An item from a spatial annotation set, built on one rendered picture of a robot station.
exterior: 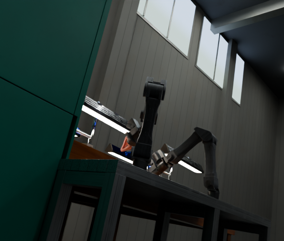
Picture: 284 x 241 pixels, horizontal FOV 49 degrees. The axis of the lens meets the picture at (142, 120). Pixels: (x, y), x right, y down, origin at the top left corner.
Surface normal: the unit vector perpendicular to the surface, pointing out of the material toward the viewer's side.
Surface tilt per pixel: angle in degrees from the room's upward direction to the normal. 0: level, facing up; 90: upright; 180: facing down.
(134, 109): 90
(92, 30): 90
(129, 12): 90
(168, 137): 90
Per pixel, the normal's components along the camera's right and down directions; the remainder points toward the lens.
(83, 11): 0.79, -0.04
